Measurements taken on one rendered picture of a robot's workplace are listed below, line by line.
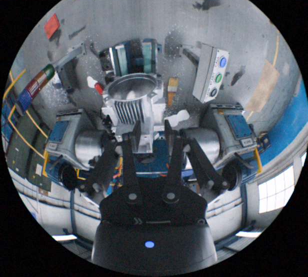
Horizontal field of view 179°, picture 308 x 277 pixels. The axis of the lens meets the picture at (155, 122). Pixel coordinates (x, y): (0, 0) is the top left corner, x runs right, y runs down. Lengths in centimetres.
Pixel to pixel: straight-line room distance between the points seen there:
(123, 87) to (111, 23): 31
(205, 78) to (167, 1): 38
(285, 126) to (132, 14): 566
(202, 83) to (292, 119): 530
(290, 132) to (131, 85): 556
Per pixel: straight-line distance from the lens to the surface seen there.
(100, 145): 59
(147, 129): 31
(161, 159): 72
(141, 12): 52
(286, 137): 563
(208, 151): 58
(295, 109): 545
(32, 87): 37
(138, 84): 43
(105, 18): 55
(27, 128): 343
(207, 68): 29
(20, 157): 338
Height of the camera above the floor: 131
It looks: 39 degrees down
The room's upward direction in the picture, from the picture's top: 178 degrees clockwise
